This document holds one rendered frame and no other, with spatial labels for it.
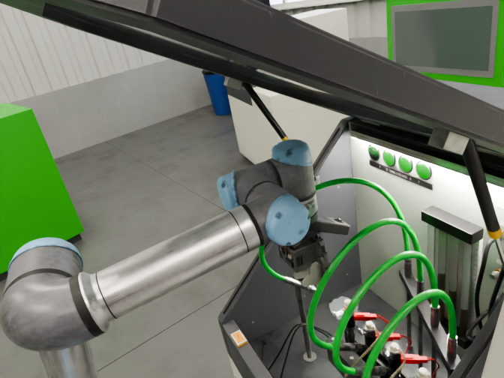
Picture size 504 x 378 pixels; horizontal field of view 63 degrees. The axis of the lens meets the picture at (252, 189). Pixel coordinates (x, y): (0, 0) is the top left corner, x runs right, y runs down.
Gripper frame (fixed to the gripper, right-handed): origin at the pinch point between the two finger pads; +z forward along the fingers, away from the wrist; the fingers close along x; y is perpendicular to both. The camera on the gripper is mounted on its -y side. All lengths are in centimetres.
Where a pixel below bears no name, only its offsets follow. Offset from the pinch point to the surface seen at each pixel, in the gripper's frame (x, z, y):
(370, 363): 24.2, -0.6, 5.8
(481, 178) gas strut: 33.2, -35.4, -7.9
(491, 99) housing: -2, -27, -57
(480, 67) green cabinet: -140, 18, -236
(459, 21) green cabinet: -158, -14, -235
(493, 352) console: 35.8, -3.3, -10.2
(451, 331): 24.1, 4.4, -14.7
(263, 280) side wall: -31.2, 18.5, 2.1
